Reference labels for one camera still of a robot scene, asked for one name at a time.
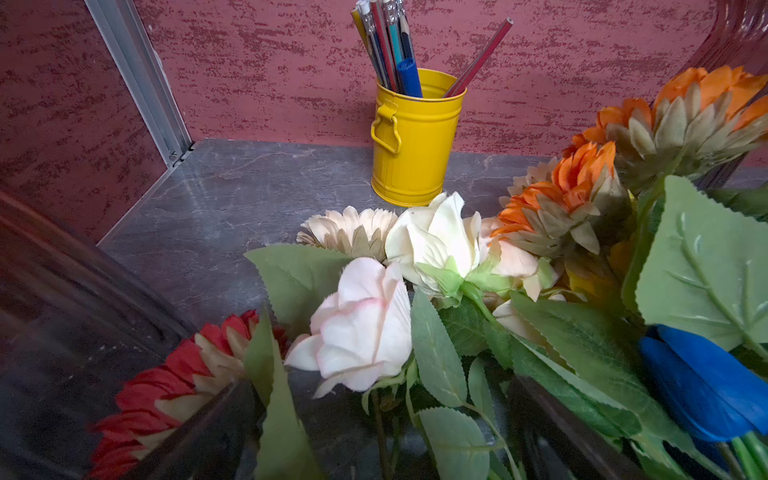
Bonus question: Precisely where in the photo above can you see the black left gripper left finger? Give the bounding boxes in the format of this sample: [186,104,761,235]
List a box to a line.
[123,380,264,480]

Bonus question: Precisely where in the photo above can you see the aluminium corner profile left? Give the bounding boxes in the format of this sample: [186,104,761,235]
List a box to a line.
[85,0,193,169]

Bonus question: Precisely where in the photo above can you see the cream gerbera flower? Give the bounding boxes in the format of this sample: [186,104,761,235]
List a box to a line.
[296,206,398,262]

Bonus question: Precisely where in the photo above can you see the pale pink rose flower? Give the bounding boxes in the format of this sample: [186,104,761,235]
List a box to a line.
[284,257,412,398]

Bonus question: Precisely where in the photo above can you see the red gerbera flower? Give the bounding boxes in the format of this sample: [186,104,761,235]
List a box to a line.
[87,310,259,479]

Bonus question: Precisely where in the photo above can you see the pens in bucket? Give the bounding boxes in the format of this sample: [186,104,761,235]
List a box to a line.
[351,1,513,98]

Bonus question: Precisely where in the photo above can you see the yellow metal pen bucket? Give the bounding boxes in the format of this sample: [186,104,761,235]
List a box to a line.
[370,68,465,207]

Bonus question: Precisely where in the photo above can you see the white rose flower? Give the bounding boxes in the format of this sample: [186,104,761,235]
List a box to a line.
[385,192,500,306]

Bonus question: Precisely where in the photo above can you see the dark ribbed glass vase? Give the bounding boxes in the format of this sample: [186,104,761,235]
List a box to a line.
[654,1,767,190]

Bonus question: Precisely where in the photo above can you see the orange gerbera flower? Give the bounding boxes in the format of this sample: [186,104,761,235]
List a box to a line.
[563,66,767,194]
[491,141,632,259]

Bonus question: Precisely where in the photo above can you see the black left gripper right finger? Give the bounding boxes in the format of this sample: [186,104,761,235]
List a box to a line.
[510,376,646,479]

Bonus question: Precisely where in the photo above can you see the blue tulip flower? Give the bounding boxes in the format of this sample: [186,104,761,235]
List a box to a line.
[639,325,767,479]

